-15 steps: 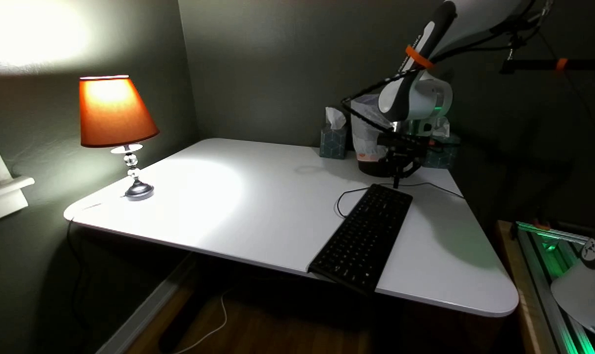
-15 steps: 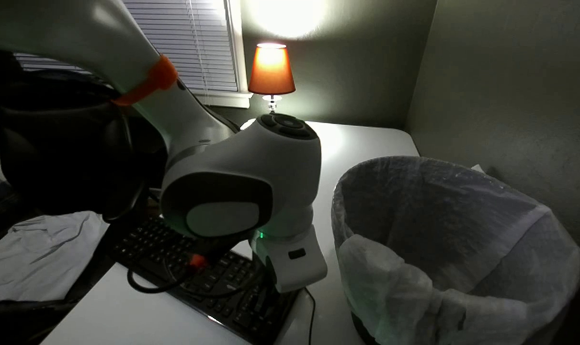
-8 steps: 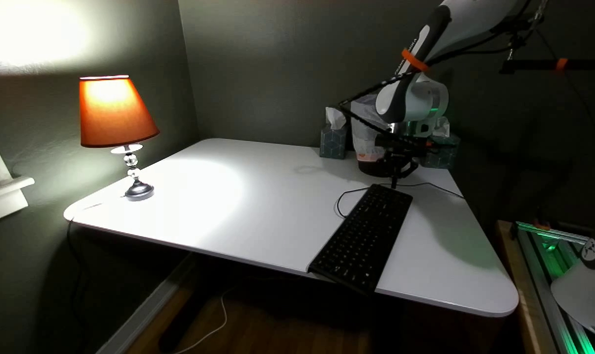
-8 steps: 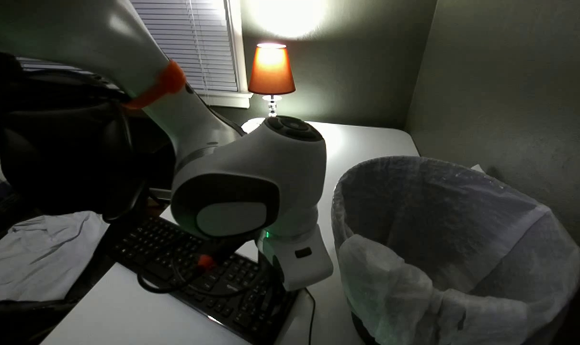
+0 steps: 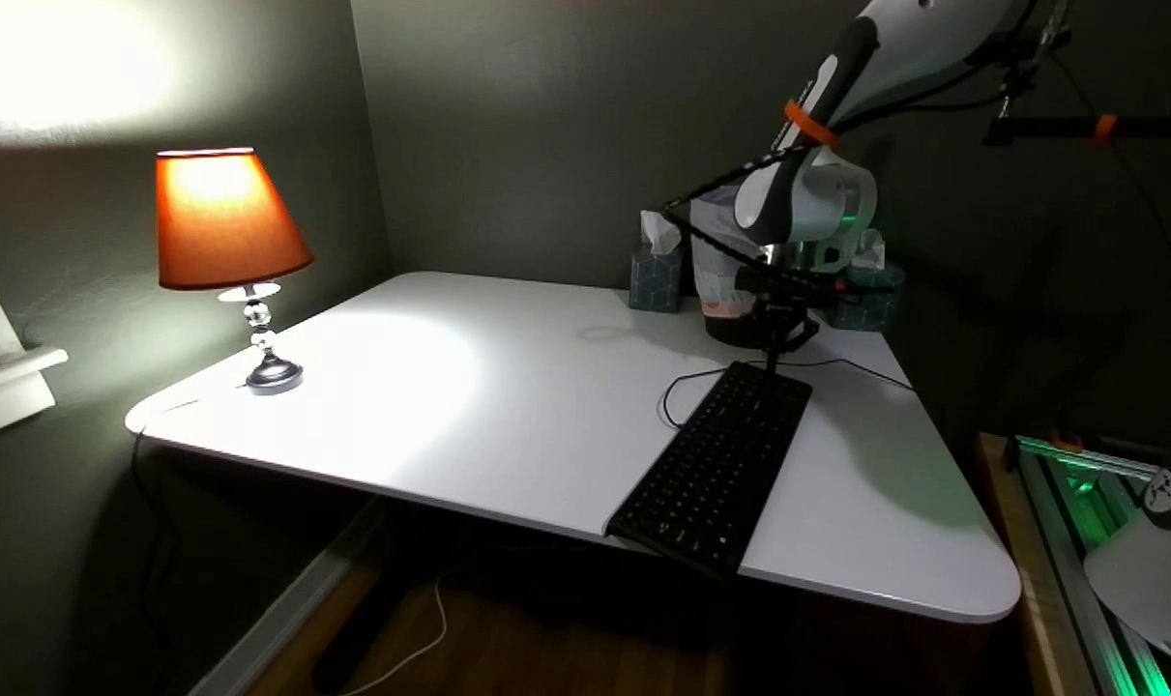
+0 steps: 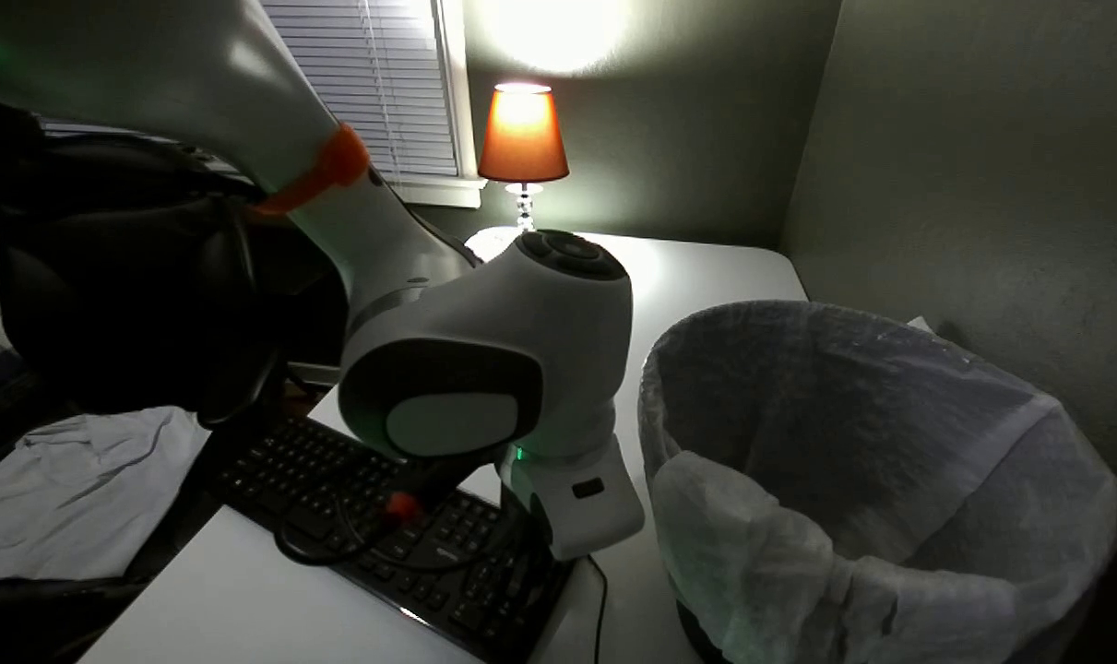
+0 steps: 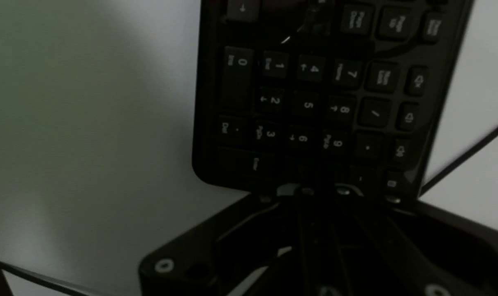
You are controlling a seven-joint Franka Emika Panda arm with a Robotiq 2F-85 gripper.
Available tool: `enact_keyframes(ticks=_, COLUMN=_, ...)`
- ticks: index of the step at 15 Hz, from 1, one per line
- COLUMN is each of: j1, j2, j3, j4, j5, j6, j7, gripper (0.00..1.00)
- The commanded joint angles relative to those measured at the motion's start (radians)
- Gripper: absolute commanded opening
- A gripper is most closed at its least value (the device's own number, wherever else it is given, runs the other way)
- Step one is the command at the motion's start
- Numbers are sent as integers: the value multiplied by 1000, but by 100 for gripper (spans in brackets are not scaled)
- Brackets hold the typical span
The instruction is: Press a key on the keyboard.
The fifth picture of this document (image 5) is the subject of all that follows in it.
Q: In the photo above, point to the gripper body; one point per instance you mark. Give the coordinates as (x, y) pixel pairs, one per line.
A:
(784, 315)

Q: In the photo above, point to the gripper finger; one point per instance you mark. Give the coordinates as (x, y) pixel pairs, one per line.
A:
(771, 356)
(800, 340)

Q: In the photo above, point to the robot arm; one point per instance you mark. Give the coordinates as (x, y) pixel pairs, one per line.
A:
(817, 203)

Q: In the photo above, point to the black keyboard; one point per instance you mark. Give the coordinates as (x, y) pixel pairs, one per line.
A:
(716, 469)

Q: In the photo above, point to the teal tissue box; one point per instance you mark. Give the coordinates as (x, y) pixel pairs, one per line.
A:
(655, 278)
(870, 295)

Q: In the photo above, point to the plastic wrapped container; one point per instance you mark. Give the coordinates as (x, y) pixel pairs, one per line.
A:
(718, 261)

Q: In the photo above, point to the black stand pole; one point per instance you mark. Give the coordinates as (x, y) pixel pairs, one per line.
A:
(1059, 128)

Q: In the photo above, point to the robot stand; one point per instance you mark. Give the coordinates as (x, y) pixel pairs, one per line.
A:
(1049, 580)

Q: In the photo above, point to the orange shade table lamp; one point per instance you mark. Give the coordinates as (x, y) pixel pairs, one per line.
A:
(222, 222)

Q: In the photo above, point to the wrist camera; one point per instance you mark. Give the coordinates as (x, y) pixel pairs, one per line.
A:
(788, 283)

